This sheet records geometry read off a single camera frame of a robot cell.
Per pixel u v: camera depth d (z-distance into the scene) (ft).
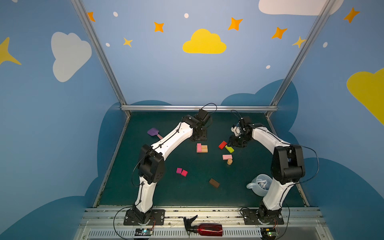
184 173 2.94
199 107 2.35
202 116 2.26
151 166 1.65
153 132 3.57
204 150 3.25
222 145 3.34
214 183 2.82
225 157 3.16
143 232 2.31
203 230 2.22
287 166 1.66
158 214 2.48
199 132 2.37
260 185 2.80
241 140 2.69
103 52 2.81
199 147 3.28
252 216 2.46
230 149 3.28
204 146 3.32
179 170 2.94
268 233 2.35
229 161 3.05
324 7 2.34
